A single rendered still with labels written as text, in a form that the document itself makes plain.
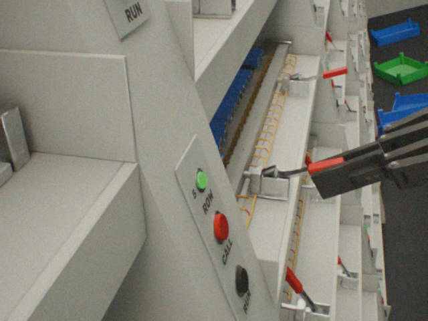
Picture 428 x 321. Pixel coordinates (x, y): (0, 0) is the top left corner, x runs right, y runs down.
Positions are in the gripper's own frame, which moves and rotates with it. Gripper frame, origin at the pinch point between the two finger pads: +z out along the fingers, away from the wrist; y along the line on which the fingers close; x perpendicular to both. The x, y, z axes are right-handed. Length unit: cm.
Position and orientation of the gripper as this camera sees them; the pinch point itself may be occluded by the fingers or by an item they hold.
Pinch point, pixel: (350, 170)
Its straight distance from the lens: 50.8
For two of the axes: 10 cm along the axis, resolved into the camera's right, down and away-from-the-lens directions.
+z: -8.3, 3.4, 4.4
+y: 2.4, -5.0, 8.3
